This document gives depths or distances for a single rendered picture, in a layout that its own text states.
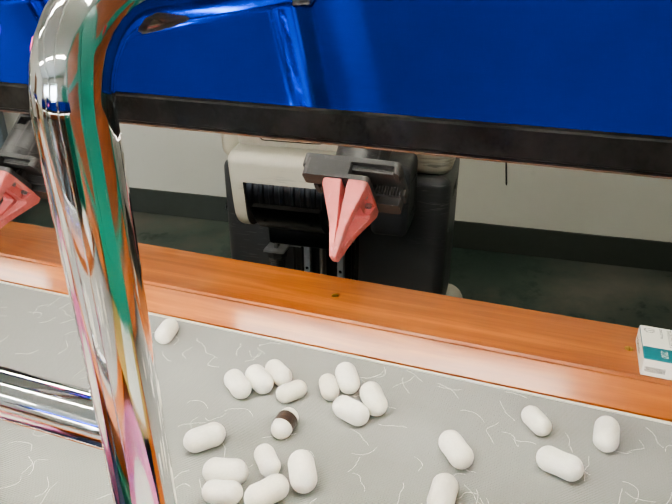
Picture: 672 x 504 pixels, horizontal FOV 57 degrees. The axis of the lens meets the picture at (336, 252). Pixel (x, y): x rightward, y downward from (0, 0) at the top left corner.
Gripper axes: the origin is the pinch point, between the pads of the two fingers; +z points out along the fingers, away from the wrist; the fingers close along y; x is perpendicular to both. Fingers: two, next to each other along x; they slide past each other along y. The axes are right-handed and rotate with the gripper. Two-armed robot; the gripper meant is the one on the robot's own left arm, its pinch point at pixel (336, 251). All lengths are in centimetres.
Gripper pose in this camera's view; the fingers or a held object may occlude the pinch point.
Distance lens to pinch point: 62.1
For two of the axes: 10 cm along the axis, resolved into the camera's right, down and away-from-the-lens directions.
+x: 2.3, 4.0, 8.9
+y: 9.4, 1.5, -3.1
